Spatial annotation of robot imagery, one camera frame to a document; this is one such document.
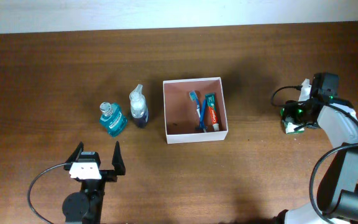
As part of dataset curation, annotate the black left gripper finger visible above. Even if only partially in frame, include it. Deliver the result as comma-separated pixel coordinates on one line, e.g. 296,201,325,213
65,142,84,163
112,141,126,175

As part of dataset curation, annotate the teal Listerine mouthwash bottle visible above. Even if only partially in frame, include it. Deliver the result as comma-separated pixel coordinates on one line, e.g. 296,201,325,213
99,102,127,138

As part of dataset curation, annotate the green and white soap packet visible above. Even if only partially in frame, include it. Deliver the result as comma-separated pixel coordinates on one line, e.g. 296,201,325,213
283,121,305,134

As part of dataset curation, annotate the blue foam soap pump bottle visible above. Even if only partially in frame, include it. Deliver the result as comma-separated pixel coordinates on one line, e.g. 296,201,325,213
129,84,149,128

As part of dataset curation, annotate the blue Gillette razor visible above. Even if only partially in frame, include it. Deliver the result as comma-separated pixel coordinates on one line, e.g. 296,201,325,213
196,100,207,133

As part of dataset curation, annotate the blue and white toothbrush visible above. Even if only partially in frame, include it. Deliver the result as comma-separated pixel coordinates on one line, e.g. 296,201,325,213
188,90,208,133

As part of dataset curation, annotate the Colgate toothpaste tube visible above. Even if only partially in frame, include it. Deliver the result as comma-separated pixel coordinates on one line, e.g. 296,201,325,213
205,93,219,131

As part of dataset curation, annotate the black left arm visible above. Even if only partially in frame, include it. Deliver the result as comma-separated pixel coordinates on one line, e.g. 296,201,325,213
62,142,126,224

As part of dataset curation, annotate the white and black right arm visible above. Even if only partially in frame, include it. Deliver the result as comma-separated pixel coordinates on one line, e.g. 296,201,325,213
273,72,358,224

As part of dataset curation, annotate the white open cardboard box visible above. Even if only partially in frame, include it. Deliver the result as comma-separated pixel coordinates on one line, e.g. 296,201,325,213
162,77,229,144

